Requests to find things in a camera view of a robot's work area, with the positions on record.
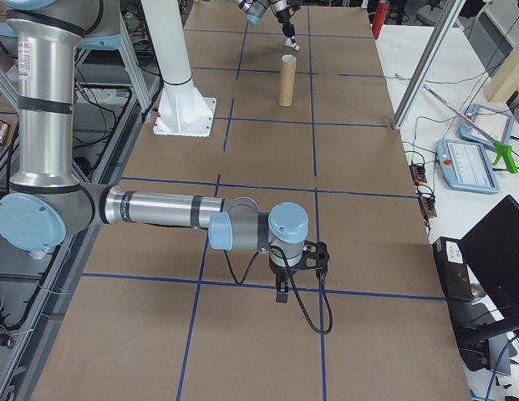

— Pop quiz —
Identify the black computer box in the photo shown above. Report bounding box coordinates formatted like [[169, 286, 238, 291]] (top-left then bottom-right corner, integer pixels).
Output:
[[432, 236, 478, 304]]

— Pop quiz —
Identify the metal stand with green clip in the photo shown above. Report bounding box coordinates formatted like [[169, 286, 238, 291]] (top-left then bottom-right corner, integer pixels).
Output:
[[423, 83, 518, 175]]

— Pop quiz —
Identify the blue grey teach pendant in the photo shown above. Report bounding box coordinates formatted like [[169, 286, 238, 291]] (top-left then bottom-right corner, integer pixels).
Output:
[[435, 138, 501, 196], [457, 103, 516, 145]]

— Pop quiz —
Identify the black monitor screen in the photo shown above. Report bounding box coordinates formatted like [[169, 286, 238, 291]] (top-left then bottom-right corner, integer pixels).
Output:
[[458, 194, 519, 319]]

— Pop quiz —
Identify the brown cardboard tube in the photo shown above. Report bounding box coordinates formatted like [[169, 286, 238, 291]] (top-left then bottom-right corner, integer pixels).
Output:
[[277, 54, 298, 108]]

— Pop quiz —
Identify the blue cable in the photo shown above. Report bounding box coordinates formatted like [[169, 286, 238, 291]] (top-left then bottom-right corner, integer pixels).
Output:
[[483, 332, 519, 401]]

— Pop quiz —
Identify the white pedestal column with plate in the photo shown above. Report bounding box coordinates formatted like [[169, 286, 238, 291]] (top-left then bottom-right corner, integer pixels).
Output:
[[140, 0, 219, 140]]

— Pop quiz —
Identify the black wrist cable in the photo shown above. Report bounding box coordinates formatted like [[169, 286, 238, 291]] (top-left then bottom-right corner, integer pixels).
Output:
[[222, 245, 334, 335]]

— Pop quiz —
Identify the pale wooden plank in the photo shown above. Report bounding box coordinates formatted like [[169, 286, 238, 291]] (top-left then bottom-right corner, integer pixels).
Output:
[[483, 23, 519, 104]]

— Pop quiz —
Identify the black cable bundle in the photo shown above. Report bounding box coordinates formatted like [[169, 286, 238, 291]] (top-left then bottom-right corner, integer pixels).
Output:
[[69, 81, 137, 179]]

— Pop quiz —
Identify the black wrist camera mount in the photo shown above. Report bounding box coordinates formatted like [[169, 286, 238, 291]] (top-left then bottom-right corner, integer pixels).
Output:
[[303, 239, 331, 277]]

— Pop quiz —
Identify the black monitor stand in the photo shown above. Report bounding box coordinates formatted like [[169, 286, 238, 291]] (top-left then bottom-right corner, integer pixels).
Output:
[[454, 307, 519, 373]]

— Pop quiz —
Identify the aluminium profile post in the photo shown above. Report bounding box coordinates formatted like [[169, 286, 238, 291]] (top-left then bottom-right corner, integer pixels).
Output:
[[389, 0, 470, 131]]

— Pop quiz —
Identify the black orange connector box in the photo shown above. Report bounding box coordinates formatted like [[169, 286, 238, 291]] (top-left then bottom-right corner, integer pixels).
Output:
[[409, 162, 429, 185], [417, 195, 439, 220]]

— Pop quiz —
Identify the red cylinder tube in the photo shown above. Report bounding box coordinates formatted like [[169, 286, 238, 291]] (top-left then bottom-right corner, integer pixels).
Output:
[[372, 0, 390, 41]]

